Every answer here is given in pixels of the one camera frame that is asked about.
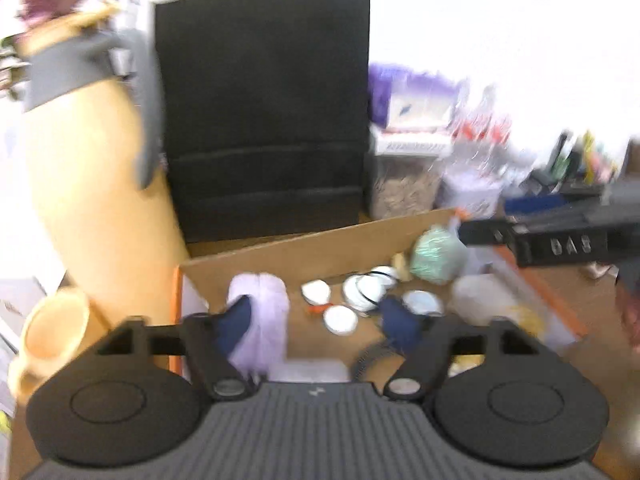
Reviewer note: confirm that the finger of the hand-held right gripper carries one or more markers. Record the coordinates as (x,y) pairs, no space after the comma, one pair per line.
(535,205)
(482,234)

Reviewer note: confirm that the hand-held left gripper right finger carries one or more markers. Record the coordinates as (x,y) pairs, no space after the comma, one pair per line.
(400,325)

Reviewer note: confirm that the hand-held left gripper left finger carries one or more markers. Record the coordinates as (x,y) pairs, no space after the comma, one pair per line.
(235,322)

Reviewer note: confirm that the small white lid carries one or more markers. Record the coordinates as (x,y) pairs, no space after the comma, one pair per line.
(316,292)
(422,302)
(340,320)

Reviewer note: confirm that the green bubble wrap ball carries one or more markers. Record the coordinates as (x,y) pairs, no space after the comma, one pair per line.
(437,255)

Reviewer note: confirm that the large white lid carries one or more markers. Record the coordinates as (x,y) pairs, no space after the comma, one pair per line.
(361,292)

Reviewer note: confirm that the translucent plastic box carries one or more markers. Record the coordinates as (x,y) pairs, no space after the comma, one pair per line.
(310,371)

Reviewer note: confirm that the red cardboard box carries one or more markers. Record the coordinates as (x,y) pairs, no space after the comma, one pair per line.
(310,255)

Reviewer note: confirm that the printed grey tin box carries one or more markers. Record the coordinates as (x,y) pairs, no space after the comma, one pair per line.
(472,190)

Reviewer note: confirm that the black stand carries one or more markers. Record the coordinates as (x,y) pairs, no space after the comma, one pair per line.
(560,157)

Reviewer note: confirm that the colourful packets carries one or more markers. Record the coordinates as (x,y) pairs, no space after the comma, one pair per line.
(597,157)

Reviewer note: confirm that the clear water bottle red label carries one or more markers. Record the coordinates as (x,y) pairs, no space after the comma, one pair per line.
(467,125)
(495,130)

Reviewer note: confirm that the clear plastic food container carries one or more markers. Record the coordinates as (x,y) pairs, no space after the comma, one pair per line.
(402,187)

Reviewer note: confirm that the flat white box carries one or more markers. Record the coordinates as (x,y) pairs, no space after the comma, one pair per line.
(410,142)

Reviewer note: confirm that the purple tissue pack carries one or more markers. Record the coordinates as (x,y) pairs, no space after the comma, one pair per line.
(415,102)

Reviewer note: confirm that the yellow mug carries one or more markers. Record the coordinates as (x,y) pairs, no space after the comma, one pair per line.
(55,335)

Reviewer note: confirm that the yellow thermos jug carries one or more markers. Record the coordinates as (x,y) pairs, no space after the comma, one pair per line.
(95,200)

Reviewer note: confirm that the black paper bag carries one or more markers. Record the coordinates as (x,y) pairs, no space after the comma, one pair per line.
(265,110)

